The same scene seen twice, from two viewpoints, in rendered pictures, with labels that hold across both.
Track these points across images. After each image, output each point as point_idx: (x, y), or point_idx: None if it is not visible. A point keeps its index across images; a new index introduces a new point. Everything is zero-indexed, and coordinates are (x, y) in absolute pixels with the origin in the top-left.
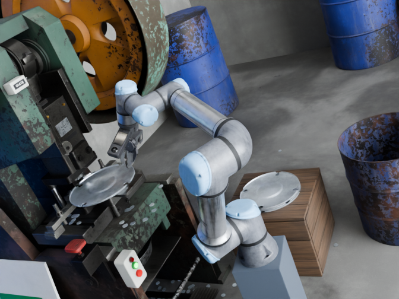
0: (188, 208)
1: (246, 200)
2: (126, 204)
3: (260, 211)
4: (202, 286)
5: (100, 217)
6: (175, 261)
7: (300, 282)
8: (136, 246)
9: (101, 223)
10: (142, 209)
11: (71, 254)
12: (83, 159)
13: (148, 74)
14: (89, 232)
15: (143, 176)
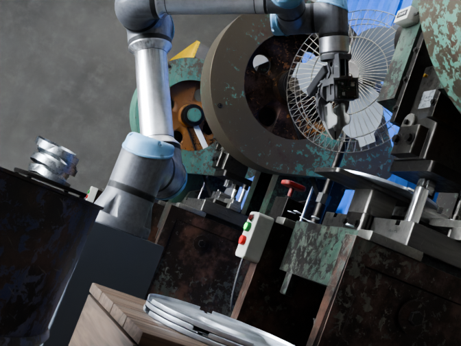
0: (326, 301)
1: (151, 137)
2: (353, 228)
3: (125, 147)
4: None
5: (344, 215)
6: None
7: (49, 325)
8: (298, 263)
9: (339, 224)
10: (331, 233)
11: None
12: (398, 145)
13: (420, 16)
14: (329, 217)
15: (407, 237)
